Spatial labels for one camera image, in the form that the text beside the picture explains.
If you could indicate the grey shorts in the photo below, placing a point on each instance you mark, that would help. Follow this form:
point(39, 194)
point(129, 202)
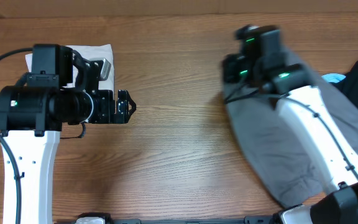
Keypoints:
point(275, 153)

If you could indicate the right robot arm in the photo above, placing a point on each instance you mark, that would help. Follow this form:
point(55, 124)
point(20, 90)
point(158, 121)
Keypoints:
point(298, 133)

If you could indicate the light blue garment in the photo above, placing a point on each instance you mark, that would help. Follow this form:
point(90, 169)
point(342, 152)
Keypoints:
point(333, 77)

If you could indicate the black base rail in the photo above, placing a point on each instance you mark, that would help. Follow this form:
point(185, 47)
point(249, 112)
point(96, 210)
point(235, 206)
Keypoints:
point(107, 218)

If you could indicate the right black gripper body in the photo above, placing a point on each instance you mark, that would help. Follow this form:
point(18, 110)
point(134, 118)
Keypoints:
point(230, 66)

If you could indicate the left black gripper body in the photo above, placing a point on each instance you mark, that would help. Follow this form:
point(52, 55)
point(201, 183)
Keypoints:
point(103, 110)

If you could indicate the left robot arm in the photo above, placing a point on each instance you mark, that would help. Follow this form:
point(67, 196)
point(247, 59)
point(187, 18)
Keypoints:
point(61, 88)

